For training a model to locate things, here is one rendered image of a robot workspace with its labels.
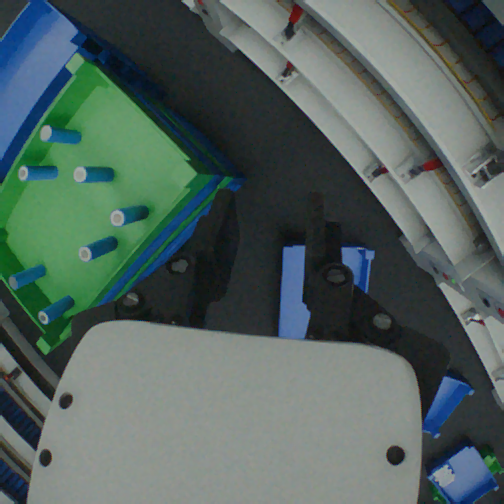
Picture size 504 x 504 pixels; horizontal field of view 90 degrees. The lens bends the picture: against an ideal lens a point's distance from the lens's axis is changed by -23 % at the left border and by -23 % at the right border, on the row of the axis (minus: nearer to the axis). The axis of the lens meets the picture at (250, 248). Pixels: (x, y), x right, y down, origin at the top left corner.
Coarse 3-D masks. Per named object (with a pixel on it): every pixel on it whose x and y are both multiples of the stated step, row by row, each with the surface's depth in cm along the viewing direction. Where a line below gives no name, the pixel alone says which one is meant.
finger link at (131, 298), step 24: (216, 192) 14; (216, 216) 13; (192, 240) 13; (216, 240) 12; (216, 264) 12; (144, 288) 11; (216, 288) 13; (120, 312) 11; (144, 312) 11; (192, 312) 12
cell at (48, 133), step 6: (48, 126) 29; (42, 132) 29; (48, 132) 29; (54, 132) 30; (60, 132) 31; (66, 132) 32; (72, 132) 33; (78, 132) 35; (42, 138) 29; (48, 138) 29; (54, 138) 30; (60, 138) 31; (66, 138) 32; (72, 138) 33; (78, 138) 35; (72, 144) 35
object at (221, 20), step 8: (208, 0) 44; (216, 0) 44; (200, 8) 53; (216, 8) 46; (224, 8) 48; (216, 16) 50; (224, 16) 50; (232, 16) 52; (208, 24) 61; (216, 24) 56; (224, 24) 53; (216, 32) 62; (224, 40) 63; (232, 48) 66
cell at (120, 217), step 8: (120, 208) 31; (128, 208) 32; (136, 208) 34; (144, 208) 35; (112, 216) 30; (120, 216) 30; (128, 216) 31; (136, 216) 33; (144, 216) 36; (112, 224) 31; (120, 224) 31
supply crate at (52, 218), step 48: (96, 96) 34; (48, 144) 35; (96, 144) 35; (144, 144) 35; (0, 192) 32; (48, 192) 37; (96, 192) 37; (144, 192) 36; (192, 192) 33; (0, 240) 38; (48, 240) 38; (96, 240) 38; (144, 240) 32; (48, 288) 40; (96, 288) 39; (48, 336) 34
